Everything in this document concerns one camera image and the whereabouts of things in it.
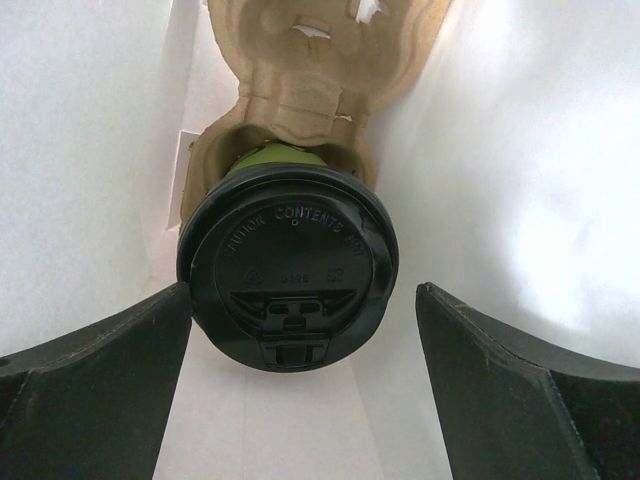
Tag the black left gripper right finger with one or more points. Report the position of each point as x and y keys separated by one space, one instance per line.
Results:
x=513 y=406

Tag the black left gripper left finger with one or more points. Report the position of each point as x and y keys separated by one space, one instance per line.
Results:
x=94 y=403

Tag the white paper takeout bag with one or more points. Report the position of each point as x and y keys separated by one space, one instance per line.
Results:
x=511 y=171

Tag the black plastic cup lid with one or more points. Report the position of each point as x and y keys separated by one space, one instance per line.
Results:
x=290 y=267

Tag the green paper coffee cup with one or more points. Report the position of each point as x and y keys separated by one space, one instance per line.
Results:
x=276 y=153

